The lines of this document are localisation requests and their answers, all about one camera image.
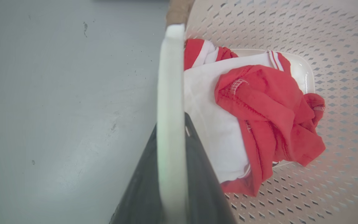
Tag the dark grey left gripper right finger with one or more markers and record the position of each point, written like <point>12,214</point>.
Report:
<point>205,189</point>

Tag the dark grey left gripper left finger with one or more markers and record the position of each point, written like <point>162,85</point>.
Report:
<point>138,193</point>

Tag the white perforated plastic laundry basket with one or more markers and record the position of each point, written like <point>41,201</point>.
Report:
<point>337,62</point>

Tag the red and white garment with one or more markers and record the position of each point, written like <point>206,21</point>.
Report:
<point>259,118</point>

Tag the brown cardboard box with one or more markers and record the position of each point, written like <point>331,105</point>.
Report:
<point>179,11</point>

